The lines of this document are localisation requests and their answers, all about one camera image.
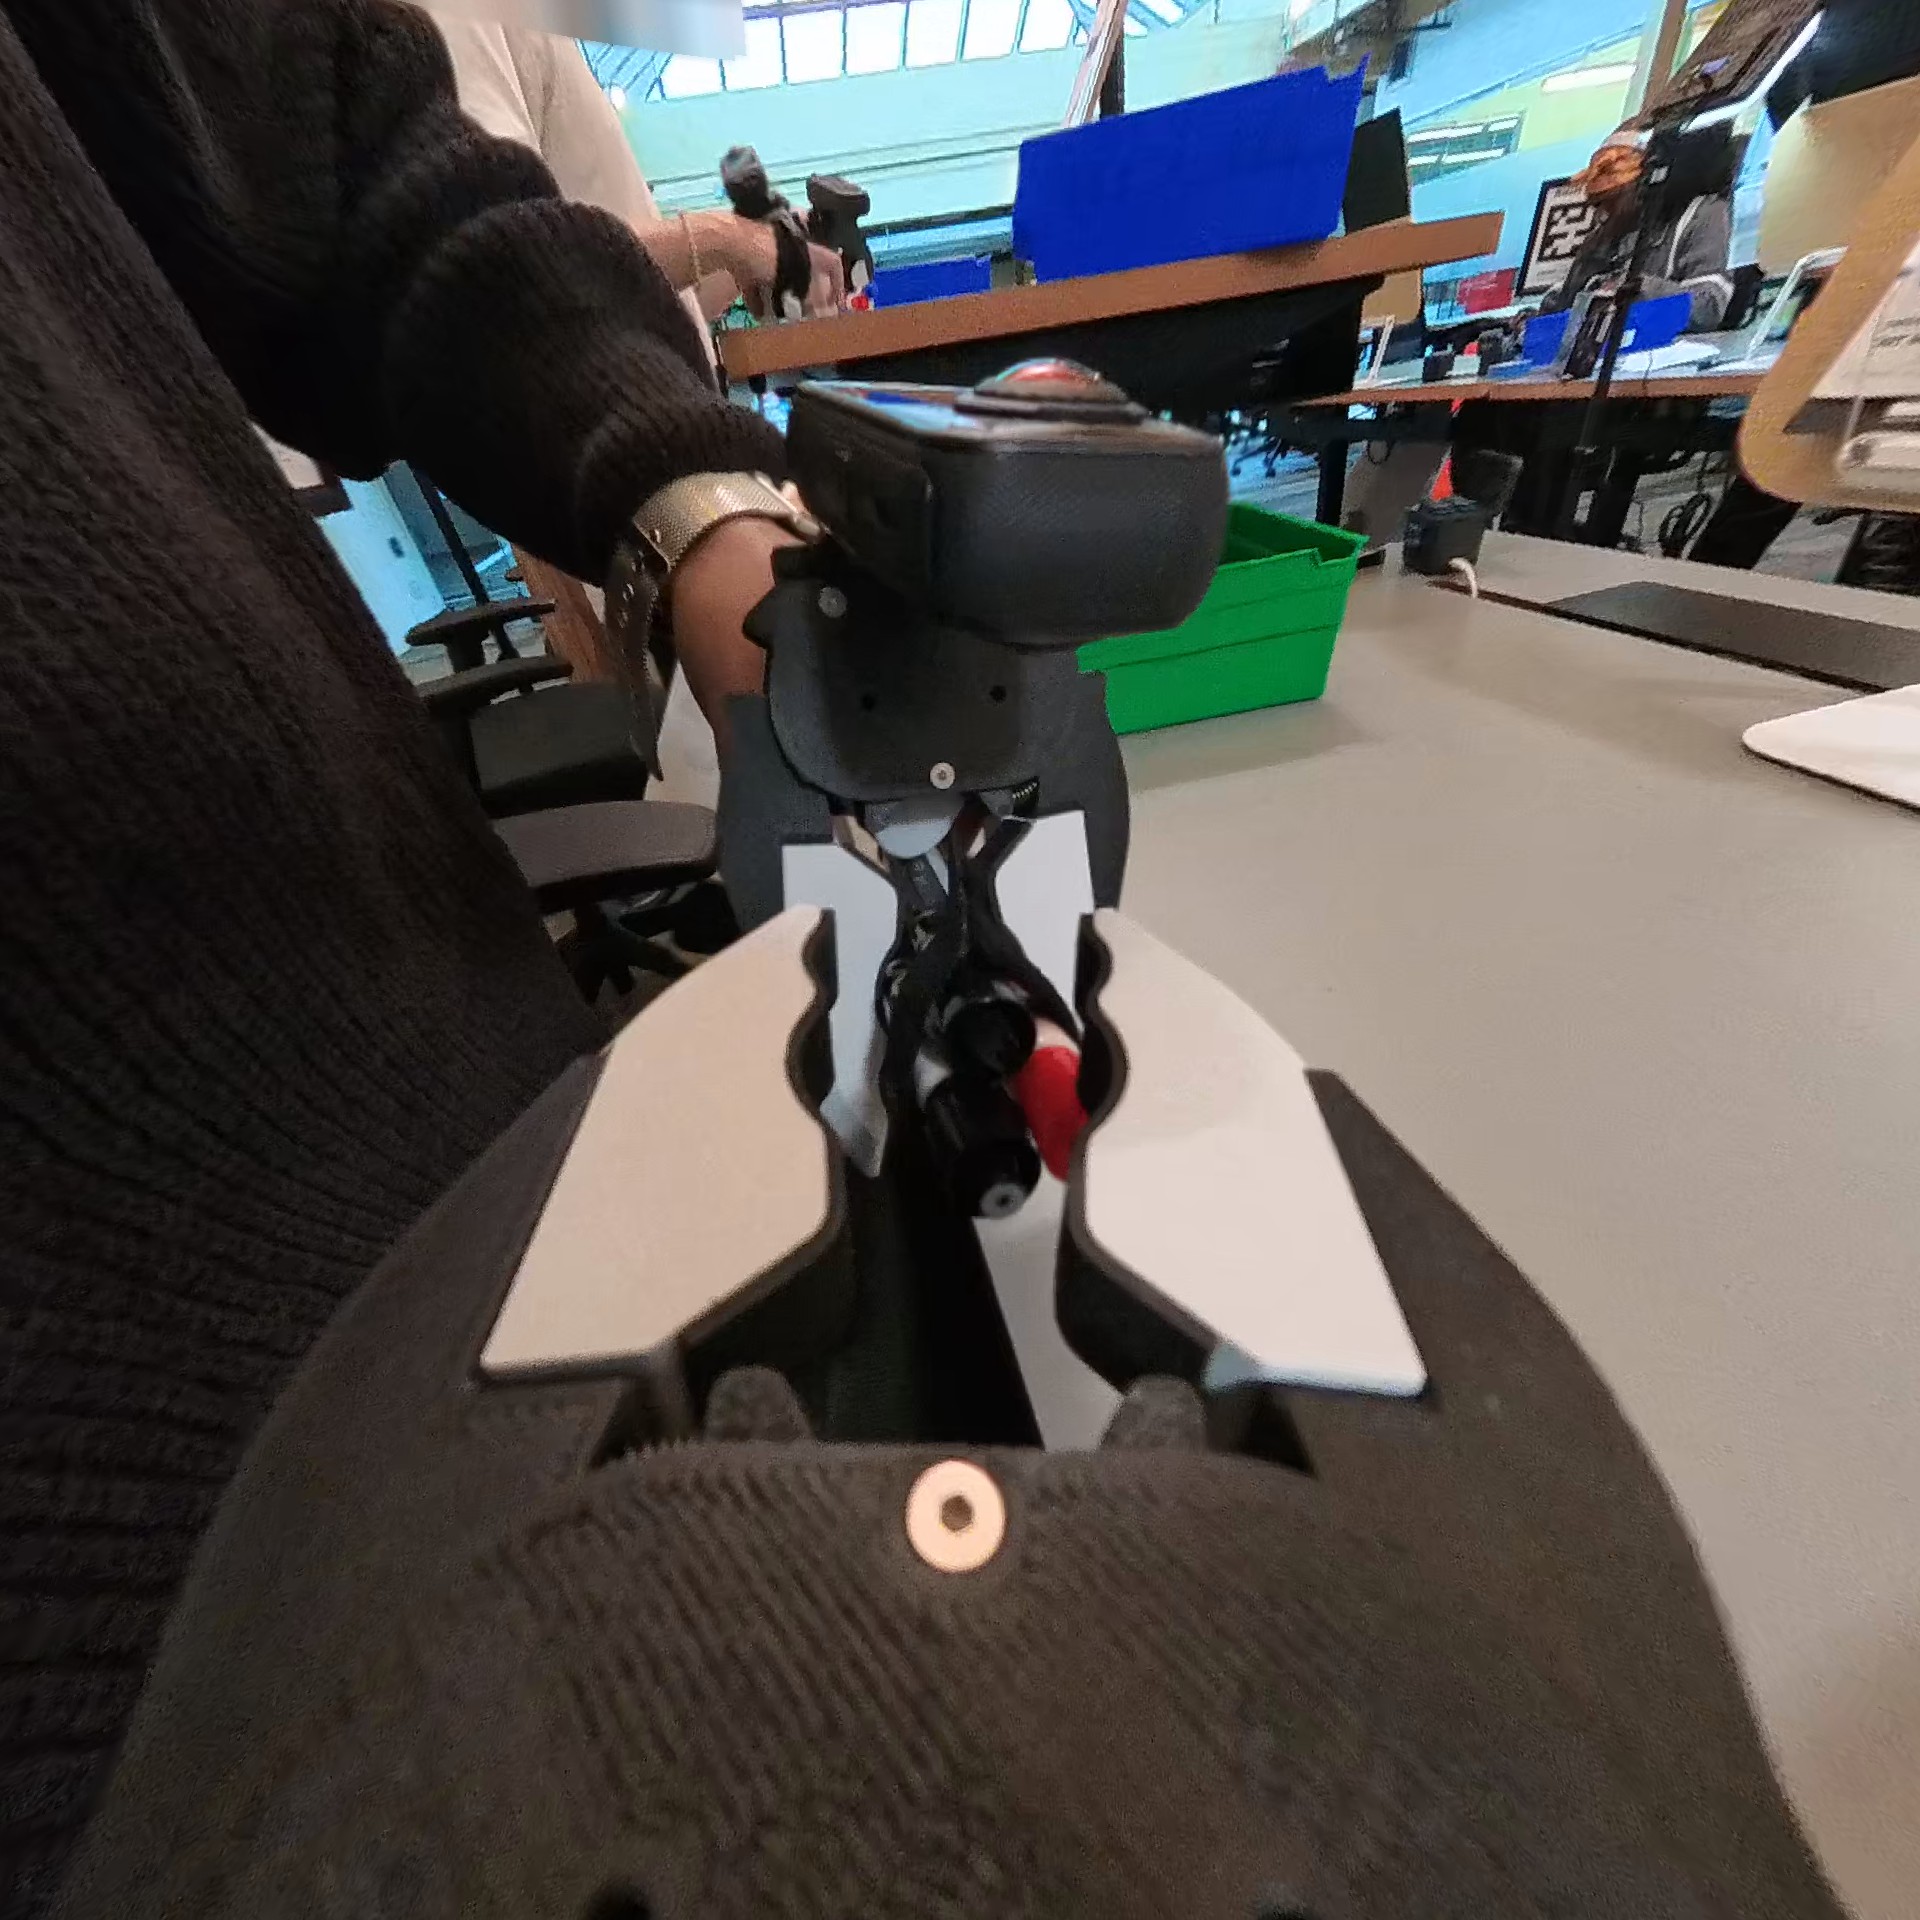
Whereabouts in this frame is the black velcro strap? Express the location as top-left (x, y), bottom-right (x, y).
top-left (876, 832), bottom-right (1051, 1112)

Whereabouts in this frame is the wooden clipboard stand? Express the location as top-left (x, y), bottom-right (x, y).
top-left (1736, 75), bottom-right (1920, 520)

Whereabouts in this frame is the person's left hand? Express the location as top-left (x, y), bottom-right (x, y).
top-left (666, 516), bottom-right (816, 742)

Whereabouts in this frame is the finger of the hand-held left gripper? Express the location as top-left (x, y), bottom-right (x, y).
top-left (990, 813), bottom-right (1095, 1038)
top-left (780, 839), bottom-right (904, 1181)

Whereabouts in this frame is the person's left forearm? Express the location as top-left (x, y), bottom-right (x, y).
top-left (31, 0), bottom-right (793, 586)

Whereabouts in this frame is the black office chair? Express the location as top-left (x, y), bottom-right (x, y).
top-left (405, 597), bottom-right (725, 1000)

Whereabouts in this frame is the blue box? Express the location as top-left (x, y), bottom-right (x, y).
top-left (1520, 291), bottom-right (1697, 374)

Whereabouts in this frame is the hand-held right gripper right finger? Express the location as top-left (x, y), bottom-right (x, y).
top-left (1057, 906), bottom-right (1430, 1400)

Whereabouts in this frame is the blue board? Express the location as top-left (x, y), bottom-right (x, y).
top-left (1011, 60), bottom-right (1371, 286)

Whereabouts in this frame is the green plastic bin stack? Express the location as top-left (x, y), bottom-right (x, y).
top-left (1076, 502), bottom-right (1371, 737)

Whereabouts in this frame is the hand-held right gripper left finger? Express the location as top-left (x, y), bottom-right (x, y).
top-left (481, 904), bottom-right (854, 1381)

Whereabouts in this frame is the small black-white tag card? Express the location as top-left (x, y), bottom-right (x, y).
top-left (1520, 179), bottom-right (1610, 297)

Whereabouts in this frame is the long wooden desk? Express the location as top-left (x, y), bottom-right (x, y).
top-left (718, 211), bottom-right (1506, 384)

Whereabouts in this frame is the black dry erase marker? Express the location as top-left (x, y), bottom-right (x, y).
top-left (949, 995), bottom-right (1039, 1087)
top-left (918, 1058), bottom-right (1046, 1221)

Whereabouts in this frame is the red dry erase marker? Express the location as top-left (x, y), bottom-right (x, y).
top-left (1010, 1040), bottom-right (1085, 1181)

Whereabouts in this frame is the grey mesh wrist strap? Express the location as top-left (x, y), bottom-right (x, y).
top-left (604, 468), bottom-right (830, 784)

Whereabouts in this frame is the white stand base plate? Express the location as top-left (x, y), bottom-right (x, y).
top-left (1741, 684), bottom-right (1920, 815)

